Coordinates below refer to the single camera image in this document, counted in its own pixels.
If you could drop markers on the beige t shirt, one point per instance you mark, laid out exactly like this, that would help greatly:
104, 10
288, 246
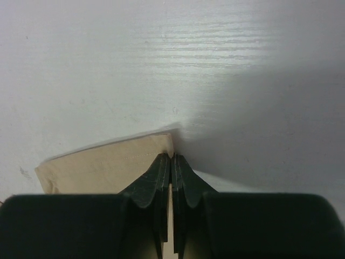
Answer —
138, 166

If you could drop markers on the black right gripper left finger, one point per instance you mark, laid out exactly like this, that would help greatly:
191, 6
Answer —
130, 224

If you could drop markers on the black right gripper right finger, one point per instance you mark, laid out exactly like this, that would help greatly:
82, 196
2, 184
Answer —
212, 224

